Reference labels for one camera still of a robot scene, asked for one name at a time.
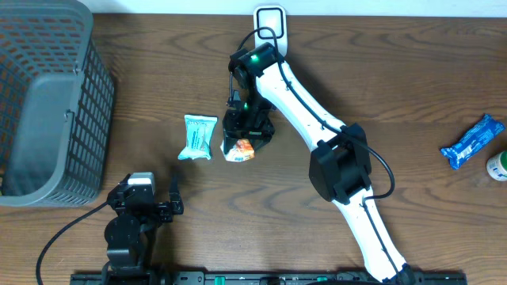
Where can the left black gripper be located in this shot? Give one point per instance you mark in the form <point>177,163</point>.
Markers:
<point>163,213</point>

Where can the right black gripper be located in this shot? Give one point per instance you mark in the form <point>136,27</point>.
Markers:
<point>231,120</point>

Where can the orange tissue pack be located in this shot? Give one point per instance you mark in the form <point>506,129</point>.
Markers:
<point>240,152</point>

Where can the teal wet wipes pack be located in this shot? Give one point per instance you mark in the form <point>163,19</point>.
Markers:
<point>199,131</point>

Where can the blue snack bar wrapper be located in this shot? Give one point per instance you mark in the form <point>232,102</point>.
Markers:
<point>473,141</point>

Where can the green lid jar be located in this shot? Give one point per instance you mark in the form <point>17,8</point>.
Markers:
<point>496,167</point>

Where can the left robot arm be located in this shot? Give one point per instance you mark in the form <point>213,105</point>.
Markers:
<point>131,234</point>

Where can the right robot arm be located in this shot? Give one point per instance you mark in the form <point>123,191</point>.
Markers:
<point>340,163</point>

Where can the white barcode scanner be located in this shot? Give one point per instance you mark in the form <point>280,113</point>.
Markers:
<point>273,17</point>

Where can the grey plastic mesh basket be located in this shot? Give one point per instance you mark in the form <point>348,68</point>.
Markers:
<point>57,100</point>

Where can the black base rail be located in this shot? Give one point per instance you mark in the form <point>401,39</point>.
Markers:
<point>201,278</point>

